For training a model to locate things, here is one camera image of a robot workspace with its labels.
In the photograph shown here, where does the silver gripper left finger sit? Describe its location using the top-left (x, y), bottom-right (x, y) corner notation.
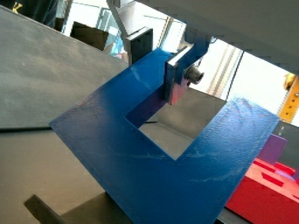
top-left (107, 0), bottom-right (153, 65)

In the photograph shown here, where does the purple U-shaped block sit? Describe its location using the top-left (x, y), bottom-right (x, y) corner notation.
top-left (256, 133), bottom-right (299, 180)

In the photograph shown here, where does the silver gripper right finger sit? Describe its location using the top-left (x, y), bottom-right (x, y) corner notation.
top-left (163, 27), bottom-right (211, 105)

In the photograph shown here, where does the red base block with slots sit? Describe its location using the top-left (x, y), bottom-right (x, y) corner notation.
top-left (227, 158), bottom-right (299, 224)

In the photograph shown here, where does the blue U-shaped block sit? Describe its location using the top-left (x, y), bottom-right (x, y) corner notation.
top-left (51, 49), bottom-right (279, 224)

